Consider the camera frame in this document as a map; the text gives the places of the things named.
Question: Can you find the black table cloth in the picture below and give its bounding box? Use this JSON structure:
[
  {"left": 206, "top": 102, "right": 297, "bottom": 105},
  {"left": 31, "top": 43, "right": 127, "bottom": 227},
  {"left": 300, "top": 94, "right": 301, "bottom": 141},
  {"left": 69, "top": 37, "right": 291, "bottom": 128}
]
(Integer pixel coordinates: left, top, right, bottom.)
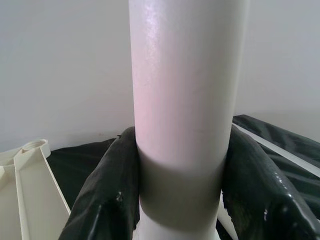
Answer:
[{"left": 46, "top": 114, "right": 320, "bottom": 240}]

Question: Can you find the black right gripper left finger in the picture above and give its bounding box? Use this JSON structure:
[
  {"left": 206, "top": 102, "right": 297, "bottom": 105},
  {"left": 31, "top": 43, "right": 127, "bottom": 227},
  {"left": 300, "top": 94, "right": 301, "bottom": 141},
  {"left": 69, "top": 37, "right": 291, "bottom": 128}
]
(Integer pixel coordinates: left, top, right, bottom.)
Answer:
[{"left": 58, "top": 126, "right": 141, "bottom": 240}]

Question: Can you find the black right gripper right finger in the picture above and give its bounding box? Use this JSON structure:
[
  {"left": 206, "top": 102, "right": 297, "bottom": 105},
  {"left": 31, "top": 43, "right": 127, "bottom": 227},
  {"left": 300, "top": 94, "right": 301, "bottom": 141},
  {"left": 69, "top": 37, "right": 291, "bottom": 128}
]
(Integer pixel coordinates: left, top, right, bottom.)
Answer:
[{"left": 219, "top": 123, "right": 320, "bottom": 240}]

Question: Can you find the white plastic children table top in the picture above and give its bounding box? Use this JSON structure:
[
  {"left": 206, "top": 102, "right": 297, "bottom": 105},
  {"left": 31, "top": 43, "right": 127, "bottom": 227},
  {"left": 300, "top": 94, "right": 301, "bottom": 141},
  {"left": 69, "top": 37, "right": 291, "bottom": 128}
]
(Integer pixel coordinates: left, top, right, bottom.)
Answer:
[{"left": 0, "top": 138, "right": 72, "bottom": 240}]

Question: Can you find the white plastic table leg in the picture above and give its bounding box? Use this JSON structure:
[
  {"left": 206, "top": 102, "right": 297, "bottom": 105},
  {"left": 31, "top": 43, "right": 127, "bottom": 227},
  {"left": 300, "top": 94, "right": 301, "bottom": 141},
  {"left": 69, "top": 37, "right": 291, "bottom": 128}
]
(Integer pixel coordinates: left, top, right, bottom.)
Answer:
[{"left": 127, "top": 0, "right": 247, "bottom": 240}]

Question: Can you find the long white strip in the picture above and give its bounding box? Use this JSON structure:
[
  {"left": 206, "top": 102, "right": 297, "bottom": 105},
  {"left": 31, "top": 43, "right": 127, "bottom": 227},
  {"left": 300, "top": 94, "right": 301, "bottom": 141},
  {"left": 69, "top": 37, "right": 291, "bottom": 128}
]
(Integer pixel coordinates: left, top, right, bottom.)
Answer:
[{"left": 232, "top": 122, "right": 320, "bottom": 178}]

